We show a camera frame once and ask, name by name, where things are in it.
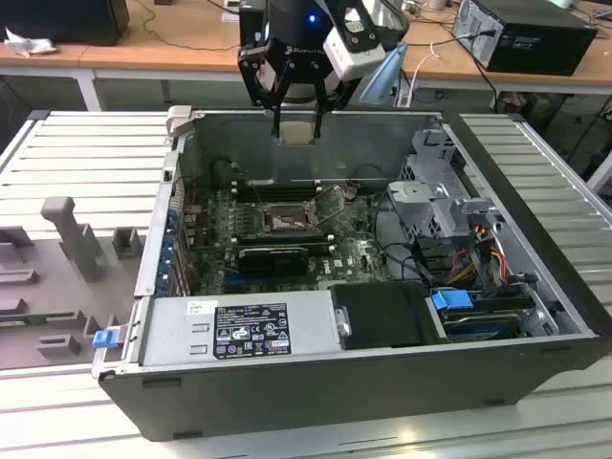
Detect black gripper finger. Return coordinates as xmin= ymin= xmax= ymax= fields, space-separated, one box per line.
xmin=312 ymin=70 xmax=363 ymax=142
xmin=237 ymin=42 xmax=293 ymax=140

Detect silver square CPU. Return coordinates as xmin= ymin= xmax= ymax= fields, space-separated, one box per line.
xmin=279 ymin=121 xmax=318 ymax=146

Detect metal socket cover frame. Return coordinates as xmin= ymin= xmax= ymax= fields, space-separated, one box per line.
xmin=311 ymin=184 xmax=351 ymax=229

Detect RAM slot white clips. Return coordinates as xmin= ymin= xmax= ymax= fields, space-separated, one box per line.
xmin=231 ymin=187 xmax=322 ymax=198
xmin=231 ymin=178 xmax=322 ymax=188

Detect CPU socket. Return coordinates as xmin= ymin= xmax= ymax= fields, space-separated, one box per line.
xmin=260 ymin=198 xmax=320 ymax=231

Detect black monitor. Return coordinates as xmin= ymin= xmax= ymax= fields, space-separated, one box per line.
xmin=238 ymin=0 xmax=269 ymax=49

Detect pale blue teach pendant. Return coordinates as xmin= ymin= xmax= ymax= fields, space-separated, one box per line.
xmin=358 ymin=43 xmax=408 ymax=107

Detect grey plastic case latch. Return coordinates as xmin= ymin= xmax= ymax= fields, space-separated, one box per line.
xmin=164 ymin=105 xmax=195 ymax=141

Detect grey metal drive cage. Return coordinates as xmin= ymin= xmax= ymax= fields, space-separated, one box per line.
xmin=385 ymin=126 xmax=509 ymax=243

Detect green motherboard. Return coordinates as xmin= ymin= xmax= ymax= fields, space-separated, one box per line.
xmin=184 ymin=184 xmax=398 ymax=295

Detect small black graphics card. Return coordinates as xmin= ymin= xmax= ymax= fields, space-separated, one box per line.
xmin=237 ymin=246 xmax=310 ymax=277

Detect large black box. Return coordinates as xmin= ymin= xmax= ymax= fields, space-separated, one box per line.
xmin=0 ymin=0 xmax=131 ymax=48

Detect black desktop computer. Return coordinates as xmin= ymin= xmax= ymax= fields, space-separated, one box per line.
xmin=451 ymin=0 xmax=600 ymax=77

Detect crumpled white paper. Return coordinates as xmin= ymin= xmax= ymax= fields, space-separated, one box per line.
xmin=3 ymin=26 xmax=59 ymax=59

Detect black plastic shroud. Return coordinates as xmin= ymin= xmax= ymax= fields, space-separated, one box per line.
xmin=328 ymin=280 xmax=435 ymax=351

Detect hard disk in blue carrier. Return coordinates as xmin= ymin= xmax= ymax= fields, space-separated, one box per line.
xmin=427 ymin=288 xmax=530 ymax=343

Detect grey power supply unit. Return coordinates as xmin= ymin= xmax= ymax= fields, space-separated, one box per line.
xmin=138 ymin=289 xmax=344 ymax=368

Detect grey parts rack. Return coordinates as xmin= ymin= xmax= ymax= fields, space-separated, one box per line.
xmin=0 ymin=194 xmax=148 ymax=373

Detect black open PC case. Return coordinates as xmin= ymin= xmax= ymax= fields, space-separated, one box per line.
xmin=90 ymin=105 xmax=604 ymax=442

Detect green RAM stick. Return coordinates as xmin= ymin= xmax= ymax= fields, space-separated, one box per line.
xmin=0 ymin=310 xmax=80 ymax=331

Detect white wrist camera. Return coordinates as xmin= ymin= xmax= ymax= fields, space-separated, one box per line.
xmin=322 ymin=0 xmax=387 ymax=81

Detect thin black wire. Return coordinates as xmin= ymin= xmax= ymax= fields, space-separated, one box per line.
xmin=354 ymin=164 xmax=390 ymax=184

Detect white cable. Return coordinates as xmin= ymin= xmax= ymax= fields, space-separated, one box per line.
xmin=394 ymin=40 xmax=442 ymax=107

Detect wooden desk white frame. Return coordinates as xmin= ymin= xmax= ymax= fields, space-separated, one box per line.
xmin=0 ymin=0 xmax=129 ymax=114
xmin=78 ymin=0 xmax=612 ymax=112

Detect thick black cable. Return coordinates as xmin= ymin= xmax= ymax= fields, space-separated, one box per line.
xmin=373 ymin=190 xmax=434 ymax=288

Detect yellow red wire bundle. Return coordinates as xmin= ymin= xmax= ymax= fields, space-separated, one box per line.
xmin=448 ymin=236 xmax=509 ymax=284

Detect white metal frame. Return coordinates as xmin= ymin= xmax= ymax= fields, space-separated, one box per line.
xmin=585 ymin=151 xmax=612 ymax=193

